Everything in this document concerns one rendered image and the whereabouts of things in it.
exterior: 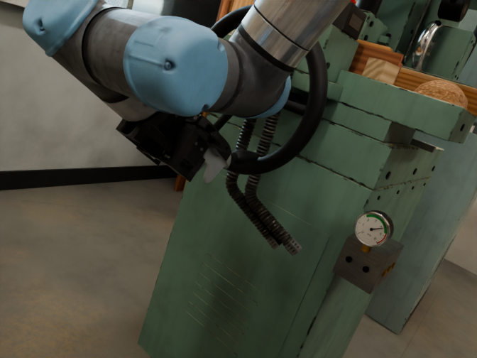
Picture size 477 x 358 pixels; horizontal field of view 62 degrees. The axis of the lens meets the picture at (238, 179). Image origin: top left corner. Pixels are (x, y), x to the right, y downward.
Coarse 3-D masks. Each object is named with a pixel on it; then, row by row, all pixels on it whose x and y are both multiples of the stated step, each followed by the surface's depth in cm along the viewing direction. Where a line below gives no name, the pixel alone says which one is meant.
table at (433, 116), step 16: (304, 80) 72; (336, 80) 78; (352, 80) 76; (368, 80) 75; (336, 96) 76; (352, 96) 76; (368, 96) 75; (384, 96) 73; (400, 96) 71; (416, 96) 70; (368, 112) 75; (384, 112) 73; (400, 112) 72; (416, 112) 70; (432, 112) 68; (448, 112) 67; (464, 112) 68; (416, 128) 70; (432, 128) 69; (448, 128) 67; (464, 128) 76
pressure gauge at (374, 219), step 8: (360, 216) 70; (368, 216) 70; (376, 216) 69; (384, 216) 69; (360, 224) 70; (368, 224) 70; (376, 224) 69; (384, 224) 68; (392, 224) 69; (360, 232) 71; (368, 232) 70; (376, 232) 69; (384, 232) 68; (392, 232) 69; (360, 240) 70; (368, 240) 70; (376, 240) 69; (384, 240) 68; (368, 248) 72
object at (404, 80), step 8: (400, 72) 86; (400, 80) 86; (408, 80) 85; (416, 80) 84; (424, 80) 83; (432, 80) 82; (408, 88) 85; (416, 88) 84; (472, 96) 78; (472, 104) 78; (472, 112) 78
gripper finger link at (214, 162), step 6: (210, 150) 58; (204, 156) 57; (210, 156) 58; (216, 156) 60; (204, 162) 58; (210, 162) 59; (216, 162) 60; (222, 162) 61; (228, 162) 62; (210, 168) 60; (216, 168) 61; (204, 174) 59; (210, 174) 60; (216, 174) 61; (204, 180) 60; (210, 180) 61
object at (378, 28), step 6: (366, 12) 85; (366, 18) 86; (372, 18) 87; (366, 24) 86; (372, 24) 87; (378, 24) 90; (366, 30) 87; (372, 30) 89; (378, 30) 92; (384, 30) 94; (360, 36) 86; (366, 36) 87; (372, 36) 90; (378, 36) 93; (372, 42) 92; (378, 42) 95
